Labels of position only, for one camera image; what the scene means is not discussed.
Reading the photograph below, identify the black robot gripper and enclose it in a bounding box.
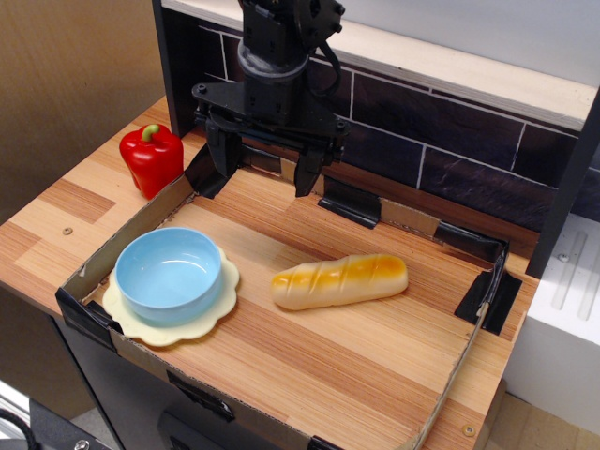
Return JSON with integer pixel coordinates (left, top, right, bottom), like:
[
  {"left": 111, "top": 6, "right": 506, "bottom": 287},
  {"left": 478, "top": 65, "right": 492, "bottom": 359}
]
[{"left": 192, "top": 43, "right": 349, "bottom": 197}]

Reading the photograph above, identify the light blue plastic bowl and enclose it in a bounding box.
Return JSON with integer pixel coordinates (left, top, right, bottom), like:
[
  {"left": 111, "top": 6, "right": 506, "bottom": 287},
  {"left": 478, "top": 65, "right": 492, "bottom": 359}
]
[{"left": 115, "top": 227, "right": 223, "bottom": 326}]

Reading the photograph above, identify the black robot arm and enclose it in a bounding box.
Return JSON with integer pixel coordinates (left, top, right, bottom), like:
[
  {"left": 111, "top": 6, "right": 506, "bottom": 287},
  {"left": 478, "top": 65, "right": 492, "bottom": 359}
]
[{"left": 192, "top": 1, "right": 350, "bottom": 197}]

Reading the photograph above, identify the cream scalloped plate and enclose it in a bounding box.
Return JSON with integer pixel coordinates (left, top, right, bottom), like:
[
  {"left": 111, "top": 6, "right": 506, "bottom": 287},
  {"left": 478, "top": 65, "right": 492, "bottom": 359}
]
[{"left": 103, "top": 248, "right": 239, "bottom": 347}]

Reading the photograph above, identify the red toy bell pepper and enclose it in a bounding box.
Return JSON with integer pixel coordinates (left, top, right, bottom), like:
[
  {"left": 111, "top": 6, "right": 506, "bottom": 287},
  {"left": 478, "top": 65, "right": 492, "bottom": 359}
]
[{"left": 119, "top": 124, "right": 184, "bottom": 200}]

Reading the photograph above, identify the toy bread loaf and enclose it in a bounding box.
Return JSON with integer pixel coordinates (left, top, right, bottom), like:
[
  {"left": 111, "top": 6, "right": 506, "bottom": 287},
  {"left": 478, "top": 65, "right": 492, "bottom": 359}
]
[{"left": 271, "top": 254, "right": 409, "bottom": 310}]

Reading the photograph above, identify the dark brick backsplash panel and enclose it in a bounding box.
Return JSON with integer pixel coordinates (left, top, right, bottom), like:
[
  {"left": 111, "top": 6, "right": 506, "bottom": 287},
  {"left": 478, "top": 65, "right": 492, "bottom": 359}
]
[{"left": 152, "top": 0, "right": 600, "bottom": 278}]

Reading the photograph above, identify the cardboard tray border with tape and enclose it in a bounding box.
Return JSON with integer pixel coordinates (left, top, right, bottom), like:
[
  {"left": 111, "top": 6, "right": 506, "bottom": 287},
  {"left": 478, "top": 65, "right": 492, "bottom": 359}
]
[{"left": 57, "top": 150, "right": 521, "bottom": 449}]

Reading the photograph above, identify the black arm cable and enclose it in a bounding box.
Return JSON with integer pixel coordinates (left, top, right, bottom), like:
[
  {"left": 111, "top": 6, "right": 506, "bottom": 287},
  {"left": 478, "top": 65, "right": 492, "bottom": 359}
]
[{"left": 308, "top": 41, "right": 343, "bottom": 99}]

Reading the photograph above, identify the black braided cable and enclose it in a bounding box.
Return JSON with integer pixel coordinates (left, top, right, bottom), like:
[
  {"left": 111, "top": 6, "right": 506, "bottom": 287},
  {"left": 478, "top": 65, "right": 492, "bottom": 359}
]
[{"left": 0, "top": 408, "right": 38, "bottom": 450}]

